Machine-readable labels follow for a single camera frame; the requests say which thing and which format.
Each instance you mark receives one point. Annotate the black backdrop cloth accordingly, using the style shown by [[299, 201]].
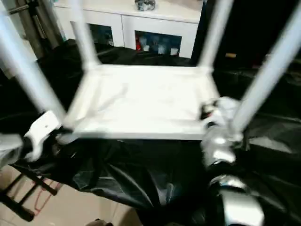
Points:
[[247, 23]]

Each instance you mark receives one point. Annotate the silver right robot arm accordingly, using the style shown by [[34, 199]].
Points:
[[218, 146]]

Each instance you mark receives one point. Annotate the white glass-door cabinet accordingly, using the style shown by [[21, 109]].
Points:
[[152, 23]]

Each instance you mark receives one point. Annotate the black metal rack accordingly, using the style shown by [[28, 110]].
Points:
[[28, 188]]

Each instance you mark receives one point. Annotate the small yellow label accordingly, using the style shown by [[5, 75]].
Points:
[[230, 55]]

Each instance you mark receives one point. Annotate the black mat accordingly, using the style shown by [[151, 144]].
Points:
[[145, 169]]

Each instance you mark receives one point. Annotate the white jar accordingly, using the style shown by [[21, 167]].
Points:
[[174, 50], [146, 47], [161, 49]]

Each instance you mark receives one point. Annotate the black tripod pole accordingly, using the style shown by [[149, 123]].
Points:
[[22, 9]]

